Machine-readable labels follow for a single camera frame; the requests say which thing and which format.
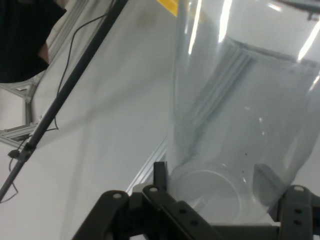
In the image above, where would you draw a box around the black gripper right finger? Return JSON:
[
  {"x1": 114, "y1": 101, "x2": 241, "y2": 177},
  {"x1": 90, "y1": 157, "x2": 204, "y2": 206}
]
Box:
[{"x1": 253, "y1": 163, "x2": 320, "y2": 240}]

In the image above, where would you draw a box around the thin black wire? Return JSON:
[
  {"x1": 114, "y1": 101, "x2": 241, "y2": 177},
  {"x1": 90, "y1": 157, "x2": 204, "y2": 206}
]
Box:
[{"x1": 55, "y1": 13, "x2": 111, "y2": 131}]

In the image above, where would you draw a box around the clear plastic jar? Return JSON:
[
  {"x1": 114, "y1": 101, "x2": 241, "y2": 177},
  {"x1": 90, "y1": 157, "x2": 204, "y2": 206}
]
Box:
[{"x1": 169, "y1": 0, "x2": 320, "y2": 226}]

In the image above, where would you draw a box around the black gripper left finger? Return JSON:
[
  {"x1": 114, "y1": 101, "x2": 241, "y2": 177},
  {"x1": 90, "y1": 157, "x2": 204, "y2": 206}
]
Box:
[{"x1": 72, "y1": 161, "x2": 221, "y2": 240}]

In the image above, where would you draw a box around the person in black clothing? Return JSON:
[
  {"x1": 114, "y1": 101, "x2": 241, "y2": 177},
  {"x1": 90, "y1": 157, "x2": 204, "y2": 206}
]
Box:
[{"x1": 0, "y1": 0, "x2": 68, "y2": 85}]

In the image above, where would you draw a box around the aluminium profile frame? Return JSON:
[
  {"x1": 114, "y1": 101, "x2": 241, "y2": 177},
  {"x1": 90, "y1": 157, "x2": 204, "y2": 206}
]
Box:
[{"x1": 0, "y1": 79, "x2": 41, "y2": 151}]

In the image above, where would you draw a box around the black tripod stand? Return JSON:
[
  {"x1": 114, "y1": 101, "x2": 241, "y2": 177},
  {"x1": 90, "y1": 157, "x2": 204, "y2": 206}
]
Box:
[{"x1": 0, "y1": 0, "x2": 129, "y2": 201}]

